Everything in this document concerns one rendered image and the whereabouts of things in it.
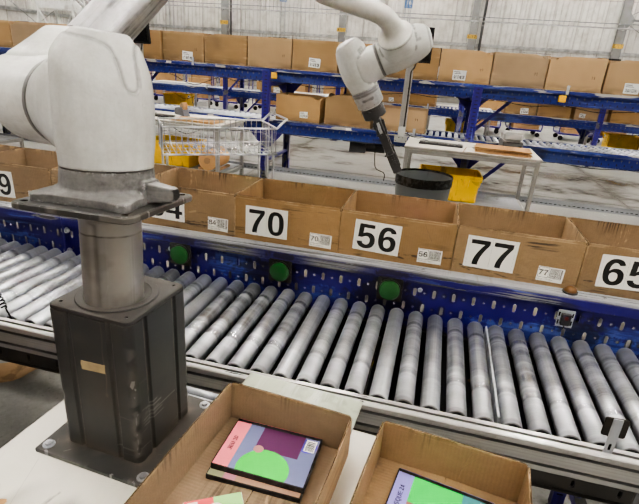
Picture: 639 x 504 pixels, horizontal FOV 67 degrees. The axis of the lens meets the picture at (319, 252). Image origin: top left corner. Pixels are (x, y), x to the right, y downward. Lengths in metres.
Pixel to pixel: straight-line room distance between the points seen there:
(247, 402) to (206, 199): 0.91
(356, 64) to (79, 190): 0.97
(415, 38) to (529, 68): 4.63
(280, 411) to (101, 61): 0.75
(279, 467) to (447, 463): 0.33
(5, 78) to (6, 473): 0.73
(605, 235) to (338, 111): 4.39
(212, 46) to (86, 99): 5.95
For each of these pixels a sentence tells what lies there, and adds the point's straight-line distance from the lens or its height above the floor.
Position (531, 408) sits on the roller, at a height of 0.75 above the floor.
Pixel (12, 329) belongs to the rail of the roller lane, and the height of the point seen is 0.74.
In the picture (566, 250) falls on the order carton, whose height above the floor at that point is 1.02.
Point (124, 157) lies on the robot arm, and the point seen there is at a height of 1.35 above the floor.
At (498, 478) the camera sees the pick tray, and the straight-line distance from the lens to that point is 1.08.
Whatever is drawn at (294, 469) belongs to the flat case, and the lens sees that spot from 1.02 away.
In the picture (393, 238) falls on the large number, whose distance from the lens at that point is 1.67.
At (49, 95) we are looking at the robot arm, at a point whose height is 1.44.
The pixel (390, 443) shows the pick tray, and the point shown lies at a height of 0.80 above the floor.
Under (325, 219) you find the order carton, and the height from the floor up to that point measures 1.00.
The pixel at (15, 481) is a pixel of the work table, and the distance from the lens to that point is 1.15.
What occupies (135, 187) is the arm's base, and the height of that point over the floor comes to 1.30.
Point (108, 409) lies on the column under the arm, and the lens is 1.05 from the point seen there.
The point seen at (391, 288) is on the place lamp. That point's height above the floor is 0.82.
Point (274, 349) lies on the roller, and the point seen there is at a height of 0.75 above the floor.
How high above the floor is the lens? 1.52
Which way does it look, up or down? 22 degrees down
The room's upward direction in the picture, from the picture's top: 4 degrees clockwise
